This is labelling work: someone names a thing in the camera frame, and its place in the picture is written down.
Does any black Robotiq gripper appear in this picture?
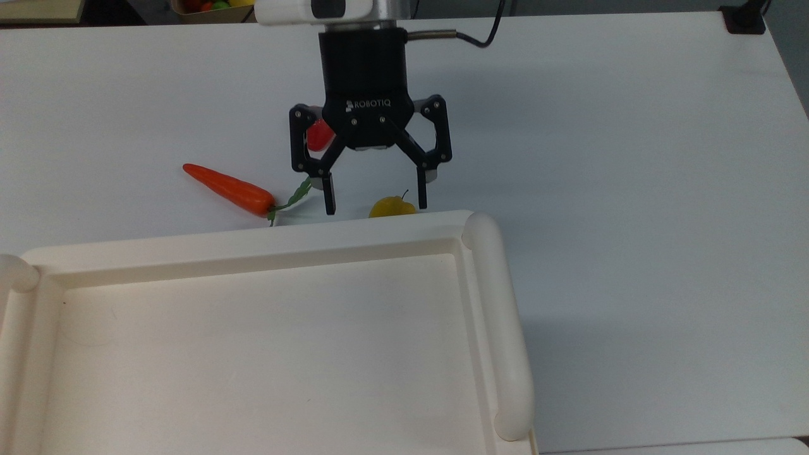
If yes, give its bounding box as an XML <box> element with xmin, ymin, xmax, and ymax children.
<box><xmin>289</xmin><ymin>27</ymin><xmax>453</xmax><ymax>216</ymax></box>

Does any red toy wax apple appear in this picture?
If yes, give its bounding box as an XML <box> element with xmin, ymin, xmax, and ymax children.
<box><xmin>307</xmin><ymin>119</ymin><xmax>336</xmax><ymax>152</ymax></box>

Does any yellow toy starfruit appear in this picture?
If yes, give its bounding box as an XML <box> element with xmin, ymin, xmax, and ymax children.
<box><xmin>369</xmin><ymin>190</ymin><xmax>417</xmax><ymax>219</ymax></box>

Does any orange toy carrot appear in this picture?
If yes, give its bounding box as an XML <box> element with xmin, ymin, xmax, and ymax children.
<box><xmin>183</xmin><ymin>163</ymin><xmax>314</xmax><ymax>227</ymax></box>

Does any wooden box of toy fruit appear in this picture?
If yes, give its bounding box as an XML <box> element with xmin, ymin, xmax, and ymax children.
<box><xmin>169</xmin><ymin>0</ymin><xmax>257</xmax><ymax>25</ymax></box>

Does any cream white tray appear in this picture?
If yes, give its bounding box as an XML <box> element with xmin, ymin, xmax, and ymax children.
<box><xmin>0</xmin><ymin>210</ymin><xmax>539</xmax><ymax>455</ymax></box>

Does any beige side shelf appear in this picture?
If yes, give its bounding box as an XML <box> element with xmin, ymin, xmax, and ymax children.
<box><xmin>0</xmin><ymin>0</ymin><xmax>86</xmax><ymax>26</ymax></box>

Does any black table clamp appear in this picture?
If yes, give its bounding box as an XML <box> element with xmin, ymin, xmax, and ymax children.
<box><xmin>719</xmin><ymin>0</ymin><xmax>769</xmax><ymax>35</ymax></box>

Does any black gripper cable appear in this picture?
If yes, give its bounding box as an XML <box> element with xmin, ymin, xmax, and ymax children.
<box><xmin>406</xmin><ymin>0</ymin><xmax>507</xmax><ymax>49</ymax></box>

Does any cream cabinet carry handle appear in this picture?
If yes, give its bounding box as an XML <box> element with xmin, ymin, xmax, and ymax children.
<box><xmin>461</xmin><ymin>212</ymin><xmax>535</xmax><ymax>442</ymax></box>
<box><xmin>0</xmin><ymin>254</ymin><xmax>40</xmax><ymax>336</ymax></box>

